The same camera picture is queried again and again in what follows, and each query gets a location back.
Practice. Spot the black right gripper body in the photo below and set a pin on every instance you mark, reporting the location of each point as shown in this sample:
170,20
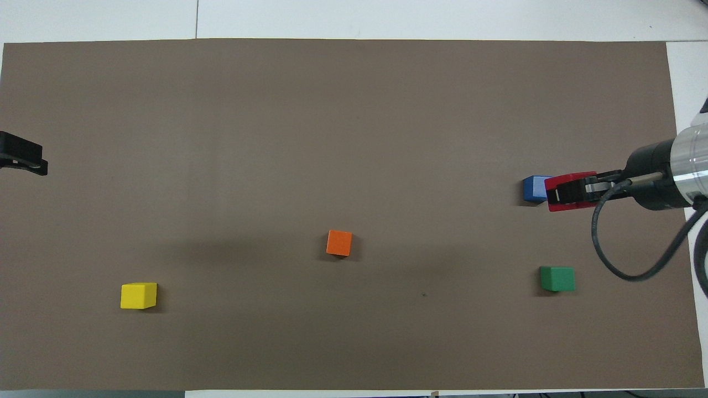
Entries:
652,160

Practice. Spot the red cube block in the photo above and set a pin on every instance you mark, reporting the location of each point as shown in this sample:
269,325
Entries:
567,207

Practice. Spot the blue cube block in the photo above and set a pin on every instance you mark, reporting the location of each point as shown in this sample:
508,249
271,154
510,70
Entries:
534,189

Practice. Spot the green cube block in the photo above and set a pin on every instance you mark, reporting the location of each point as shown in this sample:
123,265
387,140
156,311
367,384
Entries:
557,279

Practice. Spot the yellow cube block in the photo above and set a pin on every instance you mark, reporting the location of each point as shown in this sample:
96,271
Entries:
138,296

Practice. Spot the orange cube block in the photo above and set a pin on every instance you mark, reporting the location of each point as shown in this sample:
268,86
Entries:
339,243

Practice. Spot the brown paper table mat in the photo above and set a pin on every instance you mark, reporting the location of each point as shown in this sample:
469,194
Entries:
332,138

